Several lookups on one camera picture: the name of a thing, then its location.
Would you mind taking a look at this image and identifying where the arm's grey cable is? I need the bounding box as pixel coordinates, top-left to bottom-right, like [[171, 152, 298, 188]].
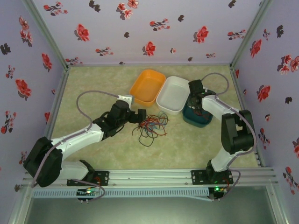
[[201, 72, 257, 201], [30, 90, 120, 202]]

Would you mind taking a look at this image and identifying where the white plastic bin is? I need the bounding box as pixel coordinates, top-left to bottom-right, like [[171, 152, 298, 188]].
[[156, 76, 190, 116]]

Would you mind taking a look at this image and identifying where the orange plastic bin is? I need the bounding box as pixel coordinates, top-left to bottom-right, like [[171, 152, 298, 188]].
[[129, 69, 167, 108]]

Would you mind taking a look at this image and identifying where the left arm's grey cable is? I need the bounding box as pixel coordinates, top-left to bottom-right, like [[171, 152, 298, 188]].
[[30, 90, 120, 202]]

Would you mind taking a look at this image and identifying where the aluminium frame post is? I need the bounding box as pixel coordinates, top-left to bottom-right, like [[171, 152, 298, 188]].
[[230, 0, 274, 68], [21, 0, 71, 69]]

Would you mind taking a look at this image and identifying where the circuit board with green light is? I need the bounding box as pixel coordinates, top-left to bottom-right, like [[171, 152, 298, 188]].
[[76, 188, 100, 204], [208, 185, 229, 202]]

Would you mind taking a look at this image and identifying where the teal plastic bin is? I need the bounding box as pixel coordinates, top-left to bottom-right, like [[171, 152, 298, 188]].
[[182, 100, 214, 128]]

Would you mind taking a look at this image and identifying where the white slotted cable duct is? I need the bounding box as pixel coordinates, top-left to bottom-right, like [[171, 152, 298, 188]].
[[32, 188, 210, 199]]

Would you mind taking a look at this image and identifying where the aluminium frame bar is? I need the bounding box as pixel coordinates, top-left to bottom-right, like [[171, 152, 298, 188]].
[[7, 185, 34, 224], [266, 184, 291, 224]]

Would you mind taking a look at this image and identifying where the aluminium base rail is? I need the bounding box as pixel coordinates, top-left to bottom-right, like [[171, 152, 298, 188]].
[[23, 167, 278, 188]]

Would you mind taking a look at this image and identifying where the right arm's grey cable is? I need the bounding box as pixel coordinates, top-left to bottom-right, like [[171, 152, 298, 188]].
[[201, 72, 257, 201]]

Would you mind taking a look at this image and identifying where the aluminium table edge rail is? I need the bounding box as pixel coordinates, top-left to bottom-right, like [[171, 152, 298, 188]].
[[230, 66, 266, 168], [43, 67, 70, 142]]

